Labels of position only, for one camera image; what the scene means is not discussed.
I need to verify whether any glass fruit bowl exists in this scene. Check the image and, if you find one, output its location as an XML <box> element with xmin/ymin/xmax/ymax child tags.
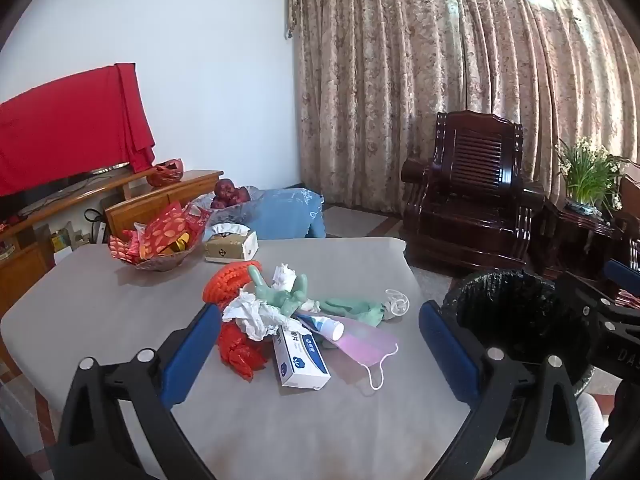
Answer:
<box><xmin>190</xmin><ymin>185</ymin><xmax>263</xmax><ymax>227</ymax></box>

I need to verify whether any beige patterned curtain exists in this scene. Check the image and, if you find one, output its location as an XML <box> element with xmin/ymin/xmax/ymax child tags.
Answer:
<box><xmin>287</xmin><ymin>0</ymin><xmax>640</xmax><ymax>211</ymax></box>

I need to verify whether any orange foam net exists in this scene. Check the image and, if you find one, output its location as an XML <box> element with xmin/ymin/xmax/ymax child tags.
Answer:
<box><xmin>216</xmin><ymin>317</ymin><xmax>268</xmax><ymax>383</ymax></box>
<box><xmin>202</xmin><ymin>260</ymin><xmax>263</xmax><ymax>304</ymax></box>

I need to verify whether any blue white medicine box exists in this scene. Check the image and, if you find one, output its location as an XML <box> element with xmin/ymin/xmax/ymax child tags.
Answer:
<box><xmin>272</xmin><ymin>327</ymin><xmax>332</xmax><ymax>390</ymax></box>

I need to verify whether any white toothpaste tube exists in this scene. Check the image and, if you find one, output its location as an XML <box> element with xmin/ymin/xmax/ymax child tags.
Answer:
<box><xmin>295</xmin><ymin>312</ymin><xmax>345</xmax><ymax>342</ymax></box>

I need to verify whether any white tissue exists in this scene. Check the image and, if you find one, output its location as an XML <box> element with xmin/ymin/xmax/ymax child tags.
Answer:
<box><xmin>272</xmin><ymin>262</ymin><xmax>297</xmax><ymax>293</ymax></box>
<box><xmin>222</xmin><ymin>292</ymin><xmax>282</xmax><ymax>342</ymax></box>

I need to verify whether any green rubber glove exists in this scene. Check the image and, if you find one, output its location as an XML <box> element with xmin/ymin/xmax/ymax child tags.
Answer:
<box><xmin>320</xmin><ymin>297</ymin><xmax>386</xmax><ymax>329</ymax></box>
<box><xmin>247</xmin><ymin>264</ymin><xmax>312</xmax><ymax>322</ymax></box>

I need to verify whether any pink face mask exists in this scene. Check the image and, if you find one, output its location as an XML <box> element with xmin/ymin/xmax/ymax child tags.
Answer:
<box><xmin>325</xmin><ymin>317</ymin><xmax>400</xmax><ymax>391</ymax></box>

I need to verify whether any potted green plant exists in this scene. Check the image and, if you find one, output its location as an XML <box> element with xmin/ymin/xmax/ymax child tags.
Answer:
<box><xmin>555</xmin><ymin>136</ymin><xmax>626</xmax><ymax>217</ymax></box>

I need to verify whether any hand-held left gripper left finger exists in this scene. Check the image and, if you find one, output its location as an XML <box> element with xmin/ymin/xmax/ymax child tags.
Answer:
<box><xmin>56</xmin><ymin>301</ymin><xmax>223</xmax><ymax>480</ymax></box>

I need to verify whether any pile of red candy packets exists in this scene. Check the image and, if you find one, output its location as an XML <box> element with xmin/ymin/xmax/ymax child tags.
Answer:
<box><xmin>107</xmin><ymin>201</ymin><xmax>213</xmax><ymax>263</ymax></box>

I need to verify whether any wooden television cabinet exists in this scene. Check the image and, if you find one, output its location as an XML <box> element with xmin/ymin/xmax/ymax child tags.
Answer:
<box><xmin>0</xmin><ymin>169</ymin><xmax>224</xmax><ymax>311</ymax></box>

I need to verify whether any tissue box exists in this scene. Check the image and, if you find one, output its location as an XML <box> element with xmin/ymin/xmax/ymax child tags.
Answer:
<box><xmin>204</xmin><ymin>224</ymin><xmax>260</xmax><ymax>263</ymax></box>

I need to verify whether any red cloth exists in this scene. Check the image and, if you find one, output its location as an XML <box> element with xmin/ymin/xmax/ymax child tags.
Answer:
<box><xmin>0</xmin><ymin>62</ymin><xmax>156</xmax><ymax>198</ymax></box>

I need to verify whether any dark wooden armchair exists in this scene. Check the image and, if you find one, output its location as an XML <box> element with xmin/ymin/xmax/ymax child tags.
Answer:
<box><xmin>400</xmin><ymin>110</ymin><xmax>546</xmax><ymax>273</ymax></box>
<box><xmin>612</xmin><ymin>160</ymin><xmax>640</xmax><ymax>261</ymax></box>

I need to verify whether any black television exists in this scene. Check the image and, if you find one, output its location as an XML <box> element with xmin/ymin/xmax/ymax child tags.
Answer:
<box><xmin>0</xmin><ymin>161</ymin><xmax>133</xmax><ymax>222</ymax></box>

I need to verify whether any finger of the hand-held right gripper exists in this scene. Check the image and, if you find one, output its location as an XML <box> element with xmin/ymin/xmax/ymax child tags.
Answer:
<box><xmin>601</xmin><ymin>258</ymin><xmax>640</xmax><ymax>292</ymax></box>
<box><xmin>555</xmin><ymin>270</ymin><xmax>621</xmax><ymax>319</ymax></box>

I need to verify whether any glass candy bowl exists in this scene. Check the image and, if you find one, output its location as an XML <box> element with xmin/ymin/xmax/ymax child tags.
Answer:
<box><xmin>109</xmin><ymin>237</ymin><xmax>203</xmax><ymax>272</ymax></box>

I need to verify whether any dark wooden side table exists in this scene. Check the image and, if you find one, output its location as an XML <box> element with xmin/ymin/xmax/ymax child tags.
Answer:
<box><xmin>530</xmin><ymin>197</ymin><xmax>618</xmax><ymax>281</ymax></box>

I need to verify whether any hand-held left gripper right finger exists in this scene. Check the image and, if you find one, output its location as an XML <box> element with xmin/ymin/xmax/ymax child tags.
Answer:
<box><xmin>419</xmin><ymin>300</ymin><xmax>587</xmax><ymax>480</ymax></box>

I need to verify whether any clear plastic piece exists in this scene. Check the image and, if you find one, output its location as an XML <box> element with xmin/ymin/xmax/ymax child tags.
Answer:
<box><xmin>384</xmin><ymin>288</ymin><xmax>412</xmax><ymax>319</ymax></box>

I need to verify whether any trash bin with black bag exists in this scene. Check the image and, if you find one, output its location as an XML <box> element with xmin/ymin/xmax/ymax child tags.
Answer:
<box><xmin>442</xmin><ymin>269</ymin><xmax>596</xmax><ymax>396</ymax></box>

